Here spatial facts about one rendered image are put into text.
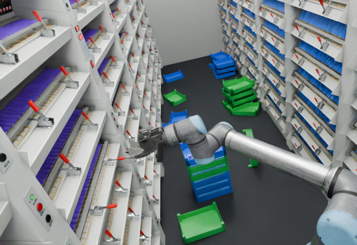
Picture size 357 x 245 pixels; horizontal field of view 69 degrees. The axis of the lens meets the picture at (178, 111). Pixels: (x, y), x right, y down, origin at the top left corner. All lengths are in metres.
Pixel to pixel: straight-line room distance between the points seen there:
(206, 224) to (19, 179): 1.59
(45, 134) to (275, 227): 1.64
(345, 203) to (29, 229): 0.85
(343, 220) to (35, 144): 0.87
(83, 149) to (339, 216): 0.86
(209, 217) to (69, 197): 1.40
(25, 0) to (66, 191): 0.73
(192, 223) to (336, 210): 1.34
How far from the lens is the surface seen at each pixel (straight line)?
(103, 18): 1.86
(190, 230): 2.08
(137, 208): 1.57
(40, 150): 0.77
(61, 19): 1.17
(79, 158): 1.01
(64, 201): 0.88
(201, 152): 1.13
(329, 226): 0.92
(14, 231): 0.74
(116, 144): 1.37
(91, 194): 1.11
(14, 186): 0.67
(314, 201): 2.20
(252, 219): 2.08
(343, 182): 1.02
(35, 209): 0.72
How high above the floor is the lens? 1.69
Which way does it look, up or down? 30 degrees down
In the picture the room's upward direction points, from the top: 15 degrees counter-clockwise
